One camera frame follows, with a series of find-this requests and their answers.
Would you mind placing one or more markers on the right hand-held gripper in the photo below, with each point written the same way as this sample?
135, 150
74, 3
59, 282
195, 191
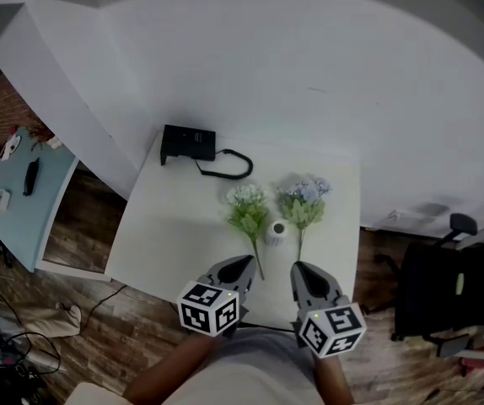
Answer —
335, 323

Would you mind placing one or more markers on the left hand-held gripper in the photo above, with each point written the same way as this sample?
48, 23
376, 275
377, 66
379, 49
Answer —
208, 310

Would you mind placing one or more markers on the white ceramic vase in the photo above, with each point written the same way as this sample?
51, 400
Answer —
276, 233

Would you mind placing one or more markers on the white flowers bouquet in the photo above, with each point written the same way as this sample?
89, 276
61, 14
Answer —
248, 213

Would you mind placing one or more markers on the blue flowers bouquet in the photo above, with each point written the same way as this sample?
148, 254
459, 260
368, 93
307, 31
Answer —
303, 203

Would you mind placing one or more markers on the person's left forearm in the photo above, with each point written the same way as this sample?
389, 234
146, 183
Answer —
170, 369

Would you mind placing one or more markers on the person's right forearm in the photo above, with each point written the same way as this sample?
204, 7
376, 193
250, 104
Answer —
332, 380

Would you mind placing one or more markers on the red dried flowers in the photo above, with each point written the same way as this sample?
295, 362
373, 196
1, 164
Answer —
39, 131

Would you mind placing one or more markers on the person's white shirt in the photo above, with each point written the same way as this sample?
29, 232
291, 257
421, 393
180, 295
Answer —
250, 369

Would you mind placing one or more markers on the black office chair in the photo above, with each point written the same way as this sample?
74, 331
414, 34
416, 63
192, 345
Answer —
431, 285

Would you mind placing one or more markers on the black desk telephone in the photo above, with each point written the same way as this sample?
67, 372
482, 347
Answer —
188, 142

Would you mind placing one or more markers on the beige cloth bag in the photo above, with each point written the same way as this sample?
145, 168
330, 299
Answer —
35, 319

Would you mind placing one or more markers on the light blue table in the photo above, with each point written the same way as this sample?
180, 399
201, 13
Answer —
18, 222

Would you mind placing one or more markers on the black pouch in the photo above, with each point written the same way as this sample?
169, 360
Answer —
30, 176

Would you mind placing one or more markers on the small white box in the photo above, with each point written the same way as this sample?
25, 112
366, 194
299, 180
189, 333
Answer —
0, 201

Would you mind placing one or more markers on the white crumpled item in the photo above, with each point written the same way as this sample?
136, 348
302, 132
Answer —
11, 146

